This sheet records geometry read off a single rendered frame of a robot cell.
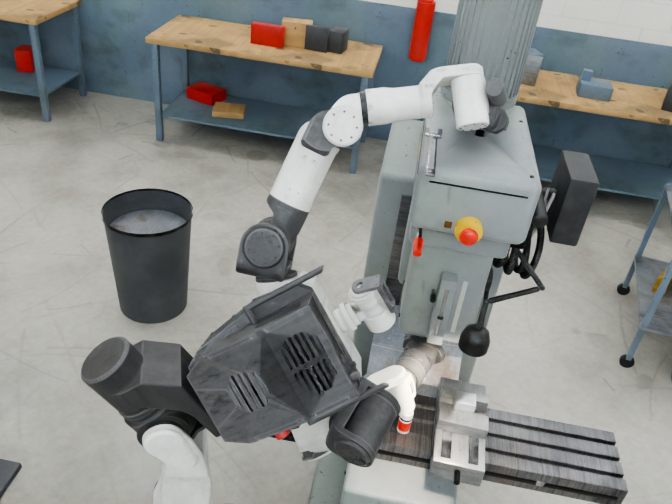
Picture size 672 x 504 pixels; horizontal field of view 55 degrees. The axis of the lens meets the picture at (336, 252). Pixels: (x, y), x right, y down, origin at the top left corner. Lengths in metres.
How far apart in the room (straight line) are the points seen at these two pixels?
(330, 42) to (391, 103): 4.16
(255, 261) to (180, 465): 0.49
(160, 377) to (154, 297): 2.34
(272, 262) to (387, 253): 0.98
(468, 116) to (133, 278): 2.60
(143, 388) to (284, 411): 0.29
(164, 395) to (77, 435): 1.97
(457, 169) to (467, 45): 0.41
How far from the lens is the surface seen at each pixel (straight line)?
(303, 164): 1.29
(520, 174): 1.43
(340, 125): 1.27
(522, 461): 2.16
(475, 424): 2.05
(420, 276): 1.68
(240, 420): 1.30
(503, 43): 1.69
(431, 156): 1.41
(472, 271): 1.67
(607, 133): 6.27
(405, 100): 1.31
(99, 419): 3.36
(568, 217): 1.94
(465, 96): 1.32
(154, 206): 3.85
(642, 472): 3.64
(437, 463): 1.99
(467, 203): 1.42
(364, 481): 2.08
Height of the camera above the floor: 2.48
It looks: 34 degrees down
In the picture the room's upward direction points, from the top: 7 degrees clockwise
